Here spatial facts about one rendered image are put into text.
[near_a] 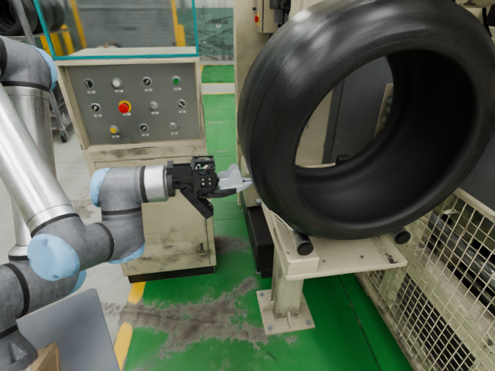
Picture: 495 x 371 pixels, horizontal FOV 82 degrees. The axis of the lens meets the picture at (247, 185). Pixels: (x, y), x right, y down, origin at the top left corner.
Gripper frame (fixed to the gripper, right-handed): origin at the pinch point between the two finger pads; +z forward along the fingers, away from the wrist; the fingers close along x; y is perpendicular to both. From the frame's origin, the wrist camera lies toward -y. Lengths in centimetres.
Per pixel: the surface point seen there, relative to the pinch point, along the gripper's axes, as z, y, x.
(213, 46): 34, -70, 904
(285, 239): 10.8, -18.8, -2.0
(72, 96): -63, 6, 67
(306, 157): 25.2, -7.1, 26.6
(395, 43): 22.9, 34.0, -11.9
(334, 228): 19.5, -6.8, -12.3
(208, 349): -16, -106, 16
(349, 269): 28.0, -24.8, -10.5
